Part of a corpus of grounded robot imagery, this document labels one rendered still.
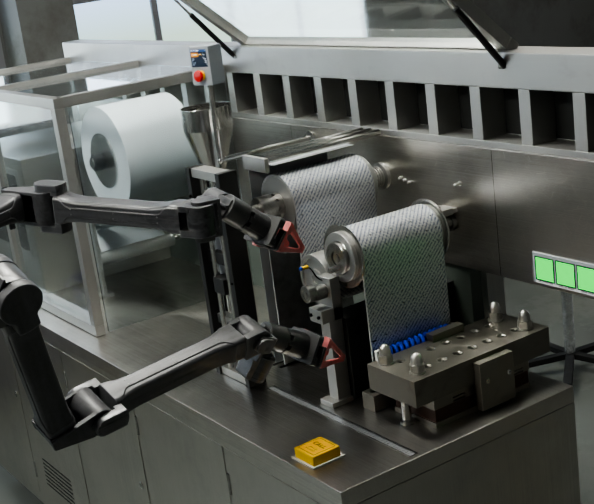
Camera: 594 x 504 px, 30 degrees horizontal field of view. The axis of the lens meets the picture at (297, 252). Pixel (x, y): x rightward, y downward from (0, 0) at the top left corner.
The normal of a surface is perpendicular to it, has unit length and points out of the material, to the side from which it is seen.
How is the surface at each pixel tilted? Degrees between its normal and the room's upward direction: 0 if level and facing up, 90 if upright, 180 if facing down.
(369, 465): 0
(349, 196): 92
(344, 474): 0
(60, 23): 90
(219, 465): 90
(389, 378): 90
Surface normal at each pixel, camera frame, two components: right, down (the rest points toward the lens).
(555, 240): -0.82, 0.25
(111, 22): 0.66, 0.13
